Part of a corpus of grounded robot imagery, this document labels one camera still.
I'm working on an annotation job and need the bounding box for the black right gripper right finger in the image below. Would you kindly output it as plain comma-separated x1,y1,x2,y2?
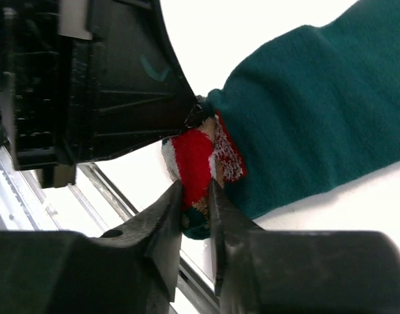
208,181,400,313

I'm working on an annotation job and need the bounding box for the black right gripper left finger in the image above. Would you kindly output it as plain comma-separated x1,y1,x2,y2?
0,181,182,313

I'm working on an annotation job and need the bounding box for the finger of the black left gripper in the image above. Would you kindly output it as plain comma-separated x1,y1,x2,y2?
69,1,206,163

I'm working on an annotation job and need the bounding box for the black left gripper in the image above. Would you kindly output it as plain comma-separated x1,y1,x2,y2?
0,1,92,188

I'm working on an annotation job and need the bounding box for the dark green reindeer sock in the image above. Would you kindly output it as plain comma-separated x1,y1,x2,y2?
161,1,400,239

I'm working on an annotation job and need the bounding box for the aluminium table frame rail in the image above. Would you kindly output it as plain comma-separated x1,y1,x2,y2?
0,143,219,313

